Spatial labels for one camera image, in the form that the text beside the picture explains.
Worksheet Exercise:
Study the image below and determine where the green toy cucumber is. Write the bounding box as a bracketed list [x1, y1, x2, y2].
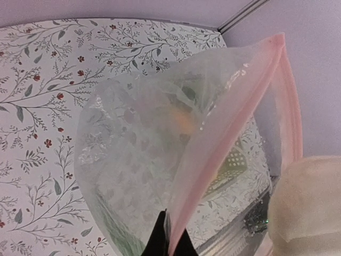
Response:
[95, 194, 145, 255]

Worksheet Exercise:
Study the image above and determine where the orange yellow toy mango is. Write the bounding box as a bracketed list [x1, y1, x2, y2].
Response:
[170, 107, 197, 135]

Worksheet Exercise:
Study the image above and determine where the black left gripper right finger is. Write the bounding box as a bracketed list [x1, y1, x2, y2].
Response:
[174, 229, 199, 256]

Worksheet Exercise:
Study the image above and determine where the floral patterned table mat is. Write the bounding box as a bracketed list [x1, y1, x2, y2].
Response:
[0, 18, 272, 256]

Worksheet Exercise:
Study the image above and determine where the beige perforated plastic basket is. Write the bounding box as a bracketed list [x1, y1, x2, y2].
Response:
[202, 138, 248, 200]

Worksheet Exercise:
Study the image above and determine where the green white toy bok choy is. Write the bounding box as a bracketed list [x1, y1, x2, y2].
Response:
[268, 156, 340, 242]

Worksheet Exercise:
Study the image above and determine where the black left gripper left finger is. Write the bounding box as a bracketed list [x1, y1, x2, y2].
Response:
[142, 211, 168, 256]

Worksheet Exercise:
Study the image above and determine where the front aluminium rail frame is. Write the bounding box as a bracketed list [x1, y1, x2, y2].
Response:
[196, 188, 271, 255]

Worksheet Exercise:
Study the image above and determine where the right aluminium frame post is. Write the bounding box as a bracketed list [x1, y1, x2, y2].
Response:
[217, 0, 269, 35]

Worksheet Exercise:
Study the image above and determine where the clear pink zip top bag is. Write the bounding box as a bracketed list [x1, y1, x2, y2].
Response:
[74, 34, 303, 255]

